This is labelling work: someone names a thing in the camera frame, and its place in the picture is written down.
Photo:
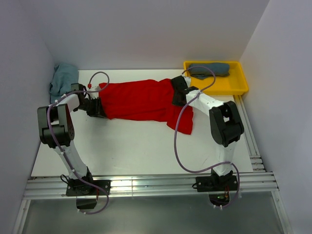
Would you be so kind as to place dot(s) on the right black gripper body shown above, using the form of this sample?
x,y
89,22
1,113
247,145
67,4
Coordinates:
x,y
175,100

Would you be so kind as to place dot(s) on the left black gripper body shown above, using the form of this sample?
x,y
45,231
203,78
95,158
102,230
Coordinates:
x,y
92,106

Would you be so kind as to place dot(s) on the red t shirt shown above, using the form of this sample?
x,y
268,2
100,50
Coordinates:
x,y
145,100

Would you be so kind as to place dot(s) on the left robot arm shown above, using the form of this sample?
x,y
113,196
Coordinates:
x,y
56,130

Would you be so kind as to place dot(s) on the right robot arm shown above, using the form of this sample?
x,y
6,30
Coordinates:
x,y
225,124

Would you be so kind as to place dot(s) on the light blue t shirt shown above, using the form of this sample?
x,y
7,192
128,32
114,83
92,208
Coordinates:
x,y
64,75

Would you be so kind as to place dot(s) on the rolled dark grey t shirt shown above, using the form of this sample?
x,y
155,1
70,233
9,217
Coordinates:
x,y
205,70

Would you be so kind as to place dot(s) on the yellow plastic tray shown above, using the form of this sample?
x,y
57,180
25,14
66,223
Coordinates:
x,y
234,84

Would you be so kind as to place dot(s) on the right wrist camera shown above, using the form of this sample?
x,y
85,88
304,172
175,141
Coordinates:
x,y
187,80

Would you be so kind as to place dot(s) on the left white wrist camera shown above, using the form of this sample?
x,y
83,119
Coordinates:
x,y
93,89

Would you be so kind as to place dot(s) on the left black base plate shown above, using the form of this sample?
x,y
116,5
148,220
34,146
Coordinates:
x,y
78,188

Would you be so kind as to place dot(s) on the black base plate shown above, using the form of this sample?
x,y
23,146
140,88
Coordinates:
x,y
78,188
215,184

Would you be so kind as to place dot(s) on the aluminium front rail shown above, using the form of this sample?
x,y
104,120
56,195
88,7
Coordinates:
x,y
146,185

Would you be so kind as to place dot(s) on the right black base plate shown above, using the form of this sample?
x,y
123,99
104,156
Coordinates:
x,y
215,184

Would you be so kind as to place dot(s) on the aluminium side rail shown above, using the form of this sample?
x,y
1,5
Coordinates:
x,y
255,157

